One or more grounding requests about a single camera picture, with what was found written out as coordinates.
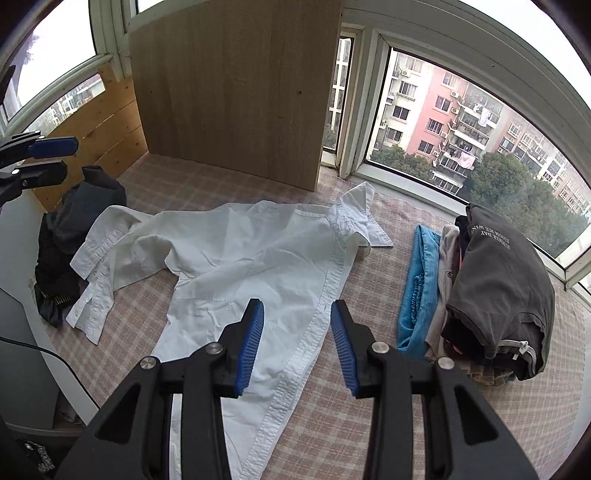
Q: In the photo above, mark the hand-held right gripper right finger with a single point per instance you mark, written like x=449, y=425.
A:
x=345, y=350

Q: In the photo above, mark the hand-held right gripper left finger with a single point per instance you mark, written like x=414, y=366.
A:
x=249, y=350

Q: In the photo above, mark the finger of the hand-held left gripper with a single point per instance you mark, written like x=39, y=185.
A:
x=37, y=175
x=53, y=147

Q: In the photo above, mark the white shirt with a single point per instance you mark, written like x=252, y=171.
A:
x=258, y=258

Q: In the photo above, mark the dark grey garment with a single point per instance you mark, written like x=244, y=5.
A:
x=78, y=207

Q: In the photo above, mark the pine wooden panel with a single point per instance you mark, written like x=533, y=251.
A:
x=106, y=134

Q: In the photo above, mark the blue cloth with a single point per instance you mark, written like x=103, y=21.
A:
x=418, y=286

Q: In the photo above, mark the black garment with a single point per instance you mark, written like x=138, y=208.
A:
x=466, y=339

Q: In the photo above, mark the tan knit sweater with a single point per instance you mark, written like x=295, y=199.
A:
x=485, y=371

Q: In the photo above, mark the grey sweatshirt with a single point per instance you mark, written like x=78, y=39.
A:
x=498, y=277

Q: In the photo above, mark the light wooden board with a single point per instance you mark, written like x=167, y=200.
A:
x=231, y=92

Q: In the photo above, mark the green trees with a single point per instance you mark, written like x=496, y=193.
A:
x=508, y=184

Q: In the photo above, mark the person's tweed jacket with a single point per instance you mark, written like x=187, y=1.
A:
x=37, y=457

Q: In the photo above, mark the apartment buildings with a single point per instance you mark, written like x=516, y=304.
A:
x=429, y=120

